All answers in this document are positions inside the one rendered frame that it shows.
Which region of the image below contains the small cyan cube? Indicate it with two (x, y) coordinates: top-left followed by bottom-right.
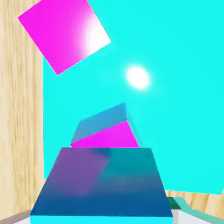
(29, 147), (174, 224)

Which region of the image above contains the large cyan box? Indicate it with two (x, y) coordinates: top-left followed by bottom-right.
(42, 0), (224, 195)

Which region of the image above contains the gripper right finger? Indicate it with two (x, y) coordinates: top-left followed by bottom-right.
(166, 196), (224, 224)

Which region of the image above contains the small magenta cube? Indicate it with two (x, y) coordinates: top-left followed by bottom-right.
(17, 0), (112, 76)
(70, 102), (140, 149)

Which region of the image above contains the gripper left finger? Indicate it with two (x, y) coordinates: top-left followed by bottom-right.
(0, 209), (32, 224)

